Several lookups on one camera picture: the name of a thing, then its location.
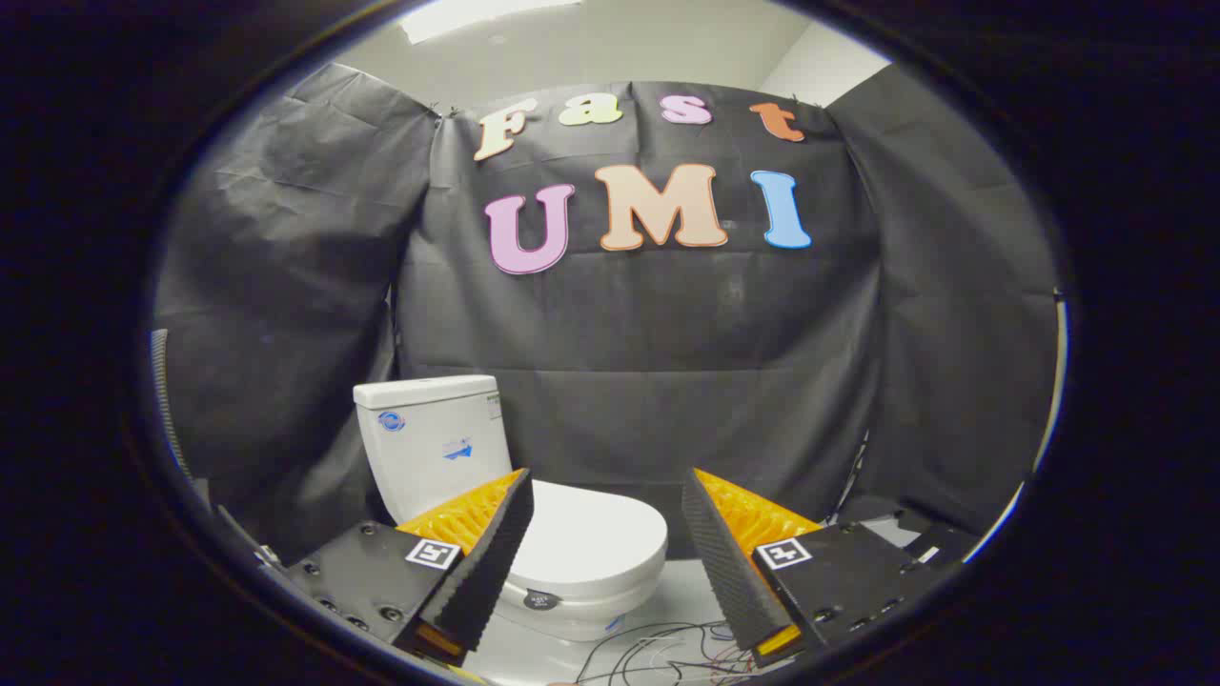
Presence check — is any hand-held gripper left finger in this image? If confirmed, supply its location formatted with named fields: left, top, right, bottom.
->
left=284, top=467, right=535, bottom=668

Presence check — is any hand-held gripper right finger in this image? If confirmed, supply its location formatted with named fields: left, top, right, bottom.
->
left=681, top=467, right=940, bottom=668

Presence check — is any white toilet lid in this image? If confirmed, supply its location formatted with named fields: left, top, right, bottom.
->
left=508, top=479, right=669, bottom=603

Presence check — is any white toilet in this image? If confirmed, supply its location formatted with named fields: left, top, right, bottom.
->
left=353, top=374, right=669, bottom=643

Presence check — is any black backdrop cloth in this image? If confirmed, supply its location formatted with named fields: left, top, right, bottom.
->
left=152, top=62, right=1061, bottom=563

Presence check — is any ceiling light panel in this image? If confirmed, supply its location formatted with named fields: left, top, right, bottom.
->
left=398, top=0, right=582, bottom=45

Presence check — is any tangle of black cables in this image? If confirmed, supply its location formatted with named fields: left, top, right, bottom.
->
left=572, top=619, right=763, bottom=686

